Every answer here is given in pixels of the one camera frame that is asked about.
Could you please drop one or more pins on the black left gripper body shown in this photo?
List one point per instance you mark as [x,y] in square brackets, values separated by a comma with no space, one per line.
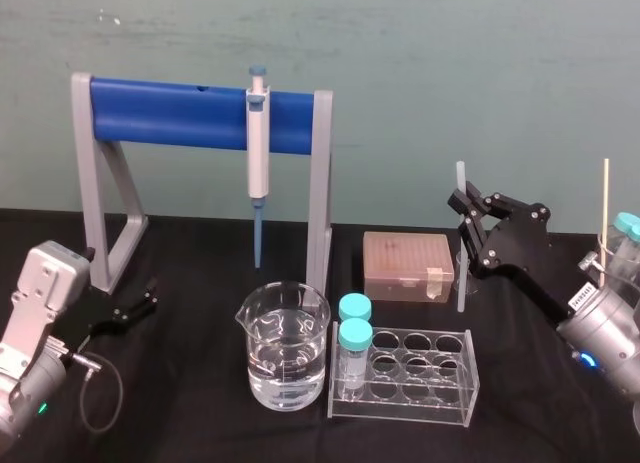
[97,315]

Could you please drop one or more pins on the thin wooden stick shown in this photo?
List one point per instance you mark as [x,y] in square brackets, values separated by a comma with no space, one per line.
[606,208]

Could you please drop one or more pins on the translucent white stirring rod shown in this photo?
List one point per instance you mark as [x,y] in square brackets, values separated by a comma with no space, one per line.
[460,175]

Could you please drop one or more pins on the beige masking tape strip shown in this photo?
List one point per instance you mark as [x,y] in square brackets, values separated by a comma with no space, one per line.
[435,283]

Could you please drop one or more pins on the white and blue pipette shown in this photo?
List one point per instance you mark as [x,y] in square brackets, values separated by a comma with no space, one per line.
[258,148]

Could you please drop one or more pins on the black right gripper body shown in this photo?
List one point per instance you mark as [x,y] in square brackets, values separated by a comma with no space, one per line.
[520,238]

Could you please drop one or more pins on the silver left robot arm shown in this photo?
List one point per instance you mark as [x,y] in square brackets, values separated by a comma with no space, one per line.
[35,303]

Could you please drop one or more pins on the grey pipette stand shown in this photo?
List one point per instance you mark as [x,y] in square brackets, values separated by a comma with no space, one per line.
[86,183]

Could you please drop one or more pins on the black table cloth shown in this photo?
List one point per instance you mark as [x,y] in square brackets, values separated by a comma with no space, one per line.
[190,413]

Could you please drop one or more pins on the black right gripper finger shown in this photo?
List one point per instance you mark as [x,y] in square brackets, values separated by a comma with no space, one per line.
[487,198]
[477,238]

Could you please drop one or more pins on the teal capped clear tube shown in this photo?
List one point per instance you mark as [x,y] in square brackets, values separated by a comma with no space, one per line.
[628,233]

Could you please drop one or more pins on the teal capped sample tube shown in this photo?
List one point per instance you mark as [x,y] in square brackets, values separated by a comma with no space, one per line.
[355,305]
[355,335]

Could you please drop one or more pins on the brown pipette tip box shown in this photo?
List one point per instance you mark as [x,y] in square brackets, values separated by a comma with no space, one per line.
[400,263]

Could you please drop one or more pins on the blue stand crossbar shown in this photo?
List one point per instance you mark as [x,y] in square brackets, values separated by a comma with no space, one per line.
[165,115]

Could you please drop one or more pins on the clear acrylic tube rack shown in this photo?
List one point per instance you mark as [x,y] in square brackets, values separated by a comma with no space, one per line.
[450,408]

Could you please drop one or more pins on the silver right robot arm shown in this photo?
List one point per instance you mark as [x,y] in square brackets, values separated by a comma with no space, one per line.
[610,325]

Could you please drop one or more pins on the glass beaker with water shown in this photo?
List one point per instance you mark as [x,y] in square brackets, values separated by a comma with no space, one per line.
[285,363]

